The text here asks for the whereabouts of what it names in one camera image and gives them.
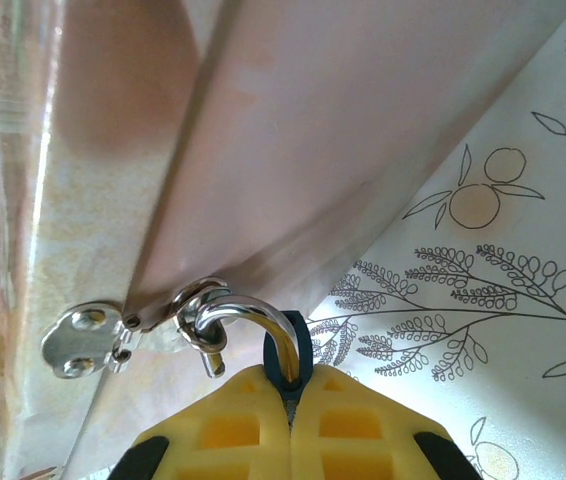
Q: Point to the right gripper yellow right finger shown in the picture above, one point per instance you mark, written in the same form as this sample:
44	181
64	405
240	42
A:
353	435

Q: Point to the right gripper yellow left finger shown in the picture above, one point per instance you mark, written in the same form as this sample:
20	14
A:
233	435

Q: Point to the blue padlock silver shackle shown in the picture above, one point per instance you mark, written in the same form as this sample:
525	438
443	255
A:
275	325

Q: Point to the pink fairy picture box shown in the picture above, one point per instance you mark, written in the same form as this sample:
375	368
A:
288	125

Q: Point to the silver metal hasp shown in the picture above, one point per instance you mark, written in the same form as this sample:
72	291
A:
83	345

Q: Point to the floral patterned table covering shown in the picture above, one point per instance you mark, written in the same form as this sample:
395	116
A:
513	300

